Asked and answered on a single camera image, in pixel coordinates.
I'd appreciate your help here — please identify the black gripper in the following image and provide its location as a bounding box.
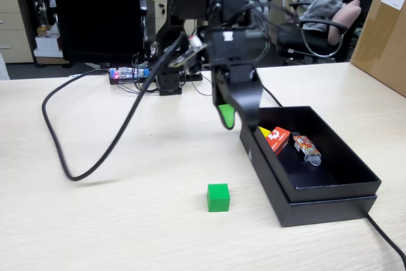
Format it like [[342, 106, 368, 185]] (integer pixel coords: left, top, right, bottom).
[[205, 27, 271, 133]]

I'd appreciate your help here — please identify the red white cardboard box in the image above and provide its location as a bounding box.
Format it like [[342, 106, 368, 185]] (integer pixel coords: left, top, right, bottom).
[[265, 126, 291, 157]]

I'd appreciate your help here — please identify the green cube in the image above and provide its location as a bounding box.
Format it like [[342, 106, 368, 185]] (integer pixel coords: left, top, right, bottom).
[[206, 183, 231, 213]]

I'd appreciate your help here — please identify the brown cardboard box behind chair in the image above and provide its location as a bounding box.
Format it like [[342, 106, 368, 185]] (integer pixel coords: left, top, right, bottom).
[[265, 0, 302, 45]]

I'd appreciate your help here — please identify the black open box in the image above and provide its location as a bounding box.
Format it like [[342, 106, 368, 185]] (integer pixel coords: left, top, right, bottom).
[[245, 105, 382, 204], [239, 121, 378, 228]]

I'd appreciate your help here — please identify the large brown cardboard box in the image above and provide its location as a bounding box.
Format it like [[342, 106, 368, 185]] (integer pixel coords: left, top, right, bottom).
[[350, 0, 406, 98]]

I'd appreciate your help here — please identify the patterned lighter clear case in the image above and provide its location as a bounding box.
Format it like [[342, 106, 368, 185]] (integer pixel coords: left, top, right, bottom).
[[291, 131, 322, 167]]

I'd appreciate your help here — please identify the black office chair with armrests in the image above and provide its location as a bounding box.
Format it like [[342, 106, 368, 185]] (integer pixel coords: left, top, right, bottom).
[[275, 0, 350, 64]]

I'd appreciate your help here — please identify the blue controller circuit board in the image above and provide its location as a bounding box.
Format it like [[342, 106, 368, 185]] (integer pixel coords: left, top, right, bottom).
[[108, 67, 150, 85]]

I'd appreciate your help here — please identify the gray cloth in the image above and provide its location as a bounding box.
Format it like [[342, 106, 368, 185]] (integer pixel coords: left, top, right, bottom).
[[299, 0, 345, 32]]

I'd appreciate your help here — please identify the pink cushion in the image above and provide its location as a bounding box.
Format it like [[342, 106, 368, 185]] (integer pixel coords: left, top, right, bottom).
[[327, 0, 362, 46]]

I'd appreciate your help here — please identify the large black chair back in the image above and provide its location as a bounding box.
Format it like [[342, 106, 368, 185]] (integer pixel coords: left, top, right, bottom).
[[49, 0, 145, 64]]

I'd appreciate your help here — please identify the beige drawer cabinet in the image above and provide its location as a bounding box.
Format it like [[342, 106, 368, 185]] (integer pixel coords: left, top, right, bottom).
[[0, 0, 35, 64]]

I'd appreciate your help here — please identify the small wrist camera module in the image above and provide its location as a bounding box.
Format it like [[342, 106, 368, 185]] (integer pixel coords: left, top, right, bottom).
[[167, 34, 212, 77]]

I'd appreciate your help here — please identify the beige pedestal drawer unit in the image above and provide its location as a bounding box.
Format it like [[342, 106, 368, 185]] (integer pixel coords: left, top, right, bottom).
[[147, 0, 199, 42]]

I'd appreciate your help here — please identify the thick black camera cable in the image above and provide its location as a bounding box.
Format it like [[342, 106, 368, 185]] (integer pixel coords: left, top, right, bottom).
[[42, 32, 188, 182]]

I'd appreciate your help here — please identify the black power cable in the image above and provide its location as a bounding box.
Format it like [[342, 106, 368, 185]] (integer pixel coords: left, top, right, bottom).
[[258, 85, 406, 262]]

